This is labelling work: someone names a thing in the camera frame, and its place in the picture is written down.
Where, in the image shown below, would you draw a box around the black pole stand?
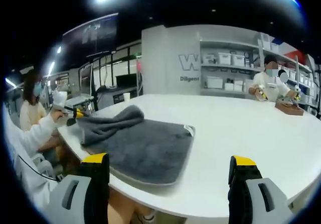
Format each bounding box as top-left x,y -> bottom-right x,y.
89,60 -> 100,110

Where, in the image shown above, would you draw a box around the black cable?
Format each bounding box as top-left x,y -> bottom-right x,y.
15,153 -> 61,182

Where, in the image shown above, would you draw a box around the dark hanging screen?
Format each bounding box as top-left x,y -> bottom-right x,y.
61,13 -> 118,56

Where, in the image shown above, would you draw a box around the person's left hand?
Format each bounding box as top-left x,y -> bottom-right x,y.
50,109 -> 68,121

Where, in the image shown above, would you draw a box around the large white storage bin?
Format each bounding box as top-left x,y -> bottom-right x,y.
207,76 -> 223,89

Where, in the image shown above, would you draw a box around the white shoe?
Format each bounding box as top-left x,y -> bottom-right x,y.
136,207 -> 156,222

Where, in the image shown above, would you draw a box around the person's bare leg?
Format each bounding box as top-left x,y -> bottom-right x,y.
107,191 -> 141,224

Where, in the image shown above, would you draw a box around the grey towel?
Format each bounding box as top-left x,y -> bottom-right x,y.
75,105 -> 196,186

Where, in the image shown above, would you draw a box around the grey metal shelf unit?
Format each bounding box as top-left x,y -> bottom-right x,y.
200,32 -> 321,109

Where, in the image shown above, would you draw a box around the wooden tray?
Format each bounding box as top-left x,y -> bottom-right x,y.
275,101 -> 304,117

